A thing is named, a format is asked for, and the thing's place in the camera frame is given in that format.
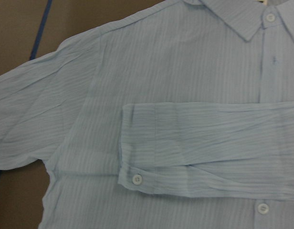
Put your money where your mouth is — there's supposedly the light blue button-up shirt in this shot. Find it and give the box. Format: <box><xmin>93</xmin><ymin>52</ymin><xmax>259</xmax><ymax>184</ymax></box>
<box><xmin>0</xmin><ymin>0</ymin><xmax>294</xmax><ymax>229</ymax></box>

